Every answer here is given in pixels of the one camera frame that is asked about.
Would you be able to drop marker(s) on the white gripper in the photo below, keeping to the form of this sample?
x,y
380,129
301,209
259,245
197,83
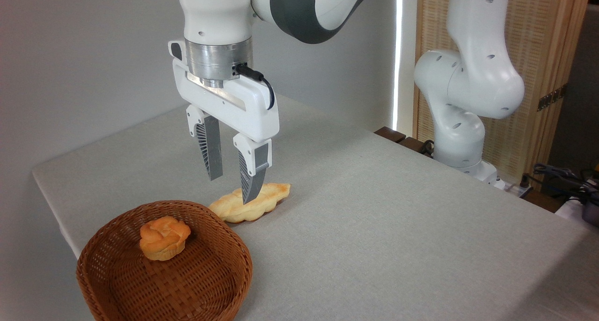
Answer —
x,y
243,108

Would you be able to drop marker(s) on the round knotted bread roll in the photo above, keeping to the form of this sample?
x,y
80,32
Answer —
x,y
164,241

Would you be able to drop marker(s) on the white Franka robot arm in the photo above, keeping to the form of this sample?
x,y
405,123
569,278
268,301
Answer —
x,y
468,87

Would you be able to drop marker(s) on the long braided bread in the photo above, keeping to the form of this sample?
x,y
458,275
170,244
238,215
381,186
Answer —
x,y
231,211

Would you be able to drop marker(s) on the brown wicker basket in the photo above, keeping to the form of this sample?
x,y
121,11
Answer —
x,y
187,288

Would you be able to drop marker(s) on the dark wooden block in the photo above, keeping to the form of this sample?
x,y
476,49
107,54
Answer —
x,y
389,134
412,144

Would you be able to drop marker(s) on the white power strip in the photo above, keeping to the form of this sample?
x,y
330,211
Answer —
x,y
514,187

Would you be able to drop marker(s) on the dark metal hinge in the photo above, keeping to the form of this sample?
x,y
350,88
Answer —
x,y
552,97

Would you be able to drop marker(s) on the wooden woven screen panel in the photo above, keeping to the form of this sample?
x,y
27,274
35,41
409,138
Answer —
x,y
533,31

